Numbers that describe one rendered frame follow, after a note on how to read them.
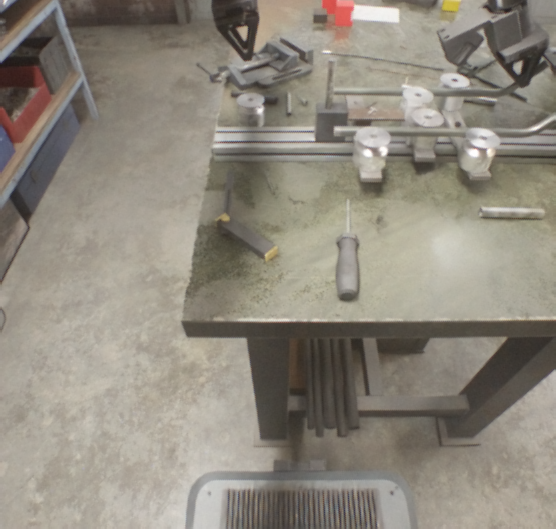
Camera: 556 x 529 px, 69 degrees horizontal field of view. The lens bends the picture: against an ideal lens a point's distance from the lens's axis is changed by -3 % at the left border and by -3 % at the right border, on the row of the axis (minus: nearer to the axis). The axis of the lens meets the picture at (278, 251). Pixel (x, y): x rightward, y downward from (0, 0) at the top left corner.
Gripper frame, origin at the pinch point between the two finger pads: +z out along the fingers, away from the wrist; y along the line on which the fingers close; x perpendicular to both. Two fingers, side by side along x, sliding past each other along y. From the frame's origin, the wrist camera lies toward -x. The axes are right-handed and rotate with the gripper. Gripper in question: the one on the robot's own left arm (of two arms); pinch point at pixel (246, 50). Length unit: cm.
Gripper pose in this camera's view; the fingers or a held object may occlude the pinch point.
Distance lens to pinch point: 75.8
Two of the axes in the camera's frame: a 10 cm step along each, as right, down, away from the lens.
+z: 1.8, 6.2, 7.6
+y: -0.7, -7.6, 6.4
